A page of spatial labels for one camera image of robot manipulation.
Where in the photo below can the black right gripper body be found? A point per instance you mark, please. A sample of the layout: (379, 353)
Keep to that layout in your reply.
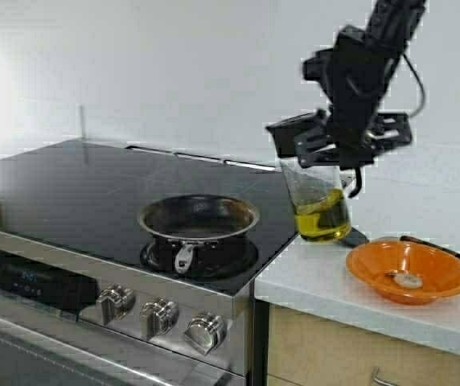
(357, 76)

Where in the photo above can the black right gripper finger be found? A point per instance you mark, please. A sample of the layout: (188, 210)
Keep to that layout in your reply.
(313, 145)
(389, 131)

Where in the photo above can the glass oil pitcher black lid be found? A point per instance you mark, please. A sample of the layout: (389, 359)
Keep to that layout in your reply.
(315, 189)

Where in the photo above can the black spatula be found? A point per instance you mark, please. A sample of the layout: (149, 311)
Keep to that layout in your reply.
(355, 238)

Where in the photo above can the steel frying pan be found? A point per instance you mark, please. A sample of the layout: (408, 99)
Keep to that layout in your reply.
(196, 235)

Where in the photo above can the orange plastic bowl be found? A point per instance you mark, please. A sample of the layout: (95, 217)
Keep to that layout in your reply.
(439, 271)

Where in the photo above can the white raw shrimp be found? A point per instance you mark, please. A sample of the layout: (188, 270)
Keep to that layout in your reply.
(405, 280)

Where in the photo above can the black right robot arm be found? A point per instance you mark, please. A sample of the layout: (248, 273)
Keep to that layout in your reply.
(391, 26)

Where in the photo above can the light wood base cabinet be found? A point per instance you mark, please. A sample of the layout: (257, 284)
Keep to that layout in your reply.
(308, 350)

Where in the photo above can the right steel stove knob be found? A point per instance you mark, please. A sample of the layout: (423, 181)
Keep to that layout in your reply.
(205, 332)

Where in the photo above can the steel stove knob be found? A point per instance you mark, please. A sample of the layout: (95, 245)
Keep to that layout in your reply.
(114, 303)
(205, 332)
(158, 317)

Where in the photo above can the middle steel stove knob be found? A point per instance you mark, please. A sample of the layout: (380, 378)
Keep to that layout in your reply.
(158, 317)

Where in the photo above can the left steel stove knob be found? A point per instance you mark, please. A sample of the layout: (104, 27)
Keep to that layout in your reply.
(114, 303)

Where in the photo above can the black glass top stove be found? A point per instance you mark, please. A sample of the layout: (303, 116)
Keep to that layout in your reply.
(69, 229)

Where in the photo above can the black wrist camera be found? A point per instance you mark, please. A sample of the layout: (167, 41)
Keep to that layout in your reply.
(314, 68)

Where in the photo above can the steel drawer handle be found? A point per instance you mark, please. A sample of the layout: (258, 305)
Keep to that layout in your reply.
(377, 380)

